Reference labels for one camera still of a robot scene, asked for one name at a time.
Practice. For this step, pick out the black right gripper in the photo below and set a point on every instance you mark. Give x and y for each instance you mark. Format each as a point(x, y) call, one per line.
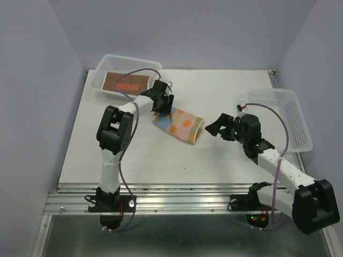
point(214, 128)

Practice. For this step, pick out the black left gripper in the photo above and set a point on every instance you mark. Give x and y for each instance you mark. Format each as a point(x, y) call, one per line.
point(166, 108)

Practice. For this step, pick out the orange polka dot towel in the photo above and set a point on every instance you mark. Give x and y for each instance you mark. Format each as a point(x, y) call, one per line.
point(180, 124)

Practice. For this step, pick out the brown red checked towel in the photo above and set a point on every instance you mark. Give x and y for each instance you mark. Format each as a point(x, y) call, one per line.
point(131, 85)

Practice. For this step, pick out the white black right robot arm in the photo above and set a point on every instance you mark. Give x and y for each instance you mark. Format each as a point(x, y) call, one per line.
point(310, 203)

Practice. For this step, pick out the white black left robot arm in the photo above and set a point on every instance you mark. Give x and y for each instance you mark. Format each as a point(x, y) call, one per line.
point(115, 134)

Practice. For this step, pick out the white perforated basket right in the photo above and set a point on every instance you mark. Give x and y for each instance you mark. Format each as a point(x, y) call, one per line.
point(281, 117)

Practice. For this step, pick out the white perforated basket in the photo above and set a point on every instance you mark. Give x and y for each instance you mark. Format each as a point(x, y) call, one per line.
point(281, 117)
point(126, 66)

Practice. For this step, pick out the white perforated basket left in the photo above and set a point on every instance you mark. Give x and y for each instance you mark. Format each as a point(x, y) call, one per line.
point(126, 66)

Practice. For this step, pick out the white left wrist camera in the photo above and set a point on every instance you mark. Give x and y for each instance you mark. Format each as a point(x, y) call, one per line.
point(169, 83)

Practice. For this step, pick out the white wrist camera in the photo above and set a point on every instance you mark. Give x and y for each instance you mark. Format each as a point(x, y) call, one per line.
point(169, 83)
point(241, 110)

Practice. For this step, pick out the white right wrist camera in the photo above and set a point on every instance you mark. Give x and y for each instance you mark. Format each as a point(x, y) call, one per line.
point(241, 110)

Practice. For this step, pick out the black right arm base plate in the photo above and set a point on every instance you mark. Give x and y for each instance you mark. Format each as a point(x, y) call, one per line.
point(249, 201)

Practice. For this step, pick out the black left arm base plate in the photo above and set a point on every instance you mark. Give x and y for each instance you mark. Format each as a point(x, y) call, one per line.
point(123, 204)

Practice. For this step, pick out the aluminium mounting rail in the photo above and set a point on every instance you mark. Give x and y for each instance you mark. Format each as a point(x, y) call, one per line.
point(152, 199)

